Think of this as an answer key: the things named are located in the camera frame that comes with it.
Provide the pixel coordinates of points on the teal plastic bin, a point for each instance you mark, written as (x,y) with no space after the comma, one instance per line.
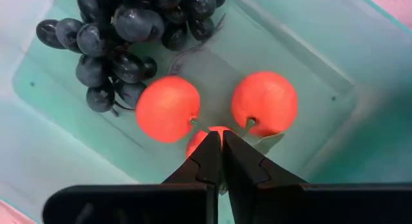
(322,56)

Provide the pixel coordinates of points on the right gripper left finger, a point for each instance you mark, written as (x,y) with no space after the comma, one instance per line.
(145,204)

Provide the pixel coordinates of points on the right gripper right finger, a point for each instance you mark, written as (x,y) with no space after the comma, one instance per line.
(305,204)

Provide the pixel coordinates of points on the dark purple grape bunch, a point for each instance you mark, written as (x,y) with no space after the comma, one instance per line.
(135,24)

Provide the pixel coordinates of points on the red tomato cluster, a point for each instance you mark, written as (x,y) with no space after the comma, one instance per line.
(264,101)

